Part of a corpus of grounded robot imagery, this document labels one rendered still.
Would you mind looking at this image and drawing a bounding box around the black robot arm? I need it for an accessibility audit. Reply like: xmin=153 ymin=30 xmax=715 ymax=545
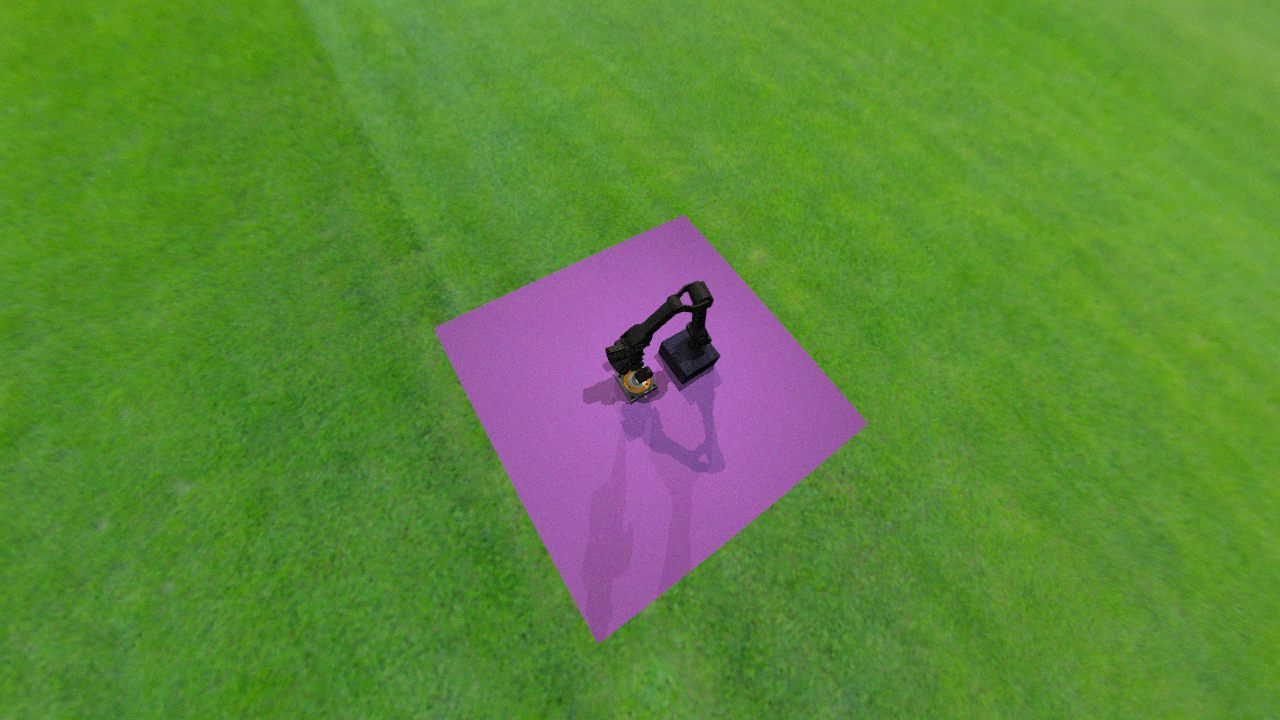
xmin=605 ymin=281 xmax=714 ymax=375

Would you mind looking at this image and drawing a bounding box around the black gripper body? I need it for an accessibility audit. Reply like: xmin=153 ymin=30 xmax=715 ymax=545
xmin=614 ymin=340 xmax=653 ymax=383

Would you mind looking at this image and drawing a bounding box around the orange round plate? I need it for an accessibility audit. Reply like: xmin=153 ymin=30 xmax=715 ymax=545
xmin=625 ymin=370 xmax=652 ymax=393

